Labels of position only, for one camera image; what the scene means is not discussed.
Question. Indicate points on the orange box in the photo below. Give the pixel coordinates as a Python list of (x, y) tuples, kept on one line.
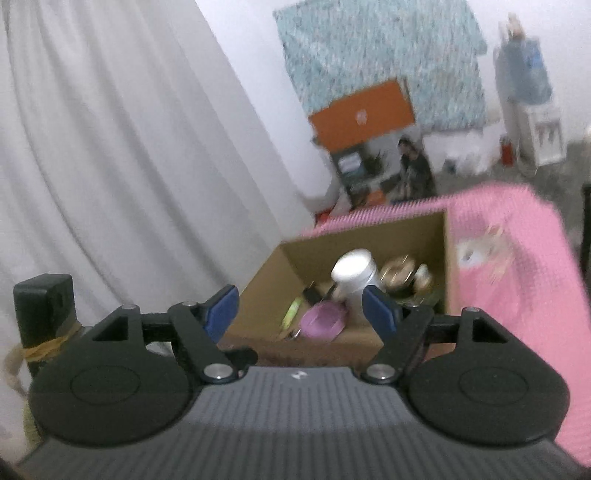
[(360, 115)]

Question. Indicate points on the white water dispenser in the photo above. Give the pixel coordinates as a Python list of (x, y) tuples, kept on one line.
[(531, 92)]

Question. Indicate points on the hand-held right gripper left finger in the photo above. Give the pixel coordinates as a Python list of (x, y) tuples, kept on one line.
[(221, 311)]

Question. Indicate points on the purple round lid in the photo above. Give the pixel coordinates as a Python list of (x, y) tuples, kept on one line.
[(323, 321)]

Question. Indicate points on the red box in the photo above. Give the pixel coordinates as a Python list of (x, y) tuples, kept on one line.
[(323, 214)]

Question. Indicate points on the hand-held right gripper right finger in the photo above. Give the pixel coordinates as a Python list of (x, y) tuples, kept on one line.
[(378, 309)]

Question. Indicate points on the printed box with portrait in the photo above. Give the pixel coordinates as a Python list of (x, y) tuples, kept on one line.
[(383, 170)]

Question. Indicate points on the brown cardboard box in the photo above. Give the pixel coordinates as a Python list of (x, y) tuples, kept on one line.
[(268, 295)]

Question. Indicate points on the rose gold round jar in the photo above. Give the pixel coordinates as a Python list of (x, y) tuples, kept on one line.
[(406, 277)]

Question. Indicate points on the red canister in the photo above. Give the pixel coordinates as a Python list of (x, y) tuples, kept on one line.
[(508, 150)]

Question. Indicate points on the pink checkered tablecloth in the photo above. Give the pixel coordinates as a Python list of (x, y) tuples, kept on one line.
[(531, 300)]

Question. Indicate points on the black block with rubber band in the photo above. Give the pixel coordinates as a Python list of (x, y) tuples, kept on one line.
[(44, 304)]

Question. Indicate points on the black key fob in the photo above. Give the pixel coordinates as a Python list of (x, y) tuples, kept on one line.
[(313, 294)]

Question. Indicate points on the green and white stick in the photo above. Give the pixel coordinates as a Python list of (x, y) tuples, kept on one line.
[(292, 313)]

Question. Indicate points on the white curtain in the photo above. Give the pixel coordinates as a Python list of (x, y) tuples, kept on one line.
[(138, 161)]

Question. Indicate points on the teal patterned cloth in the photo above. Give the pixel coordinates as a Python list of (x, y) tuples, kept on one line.
[(378, 46)]

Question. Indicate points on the white plastic bottle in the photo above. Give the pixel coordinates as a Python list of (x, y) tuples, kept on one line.
[(355, 277)]

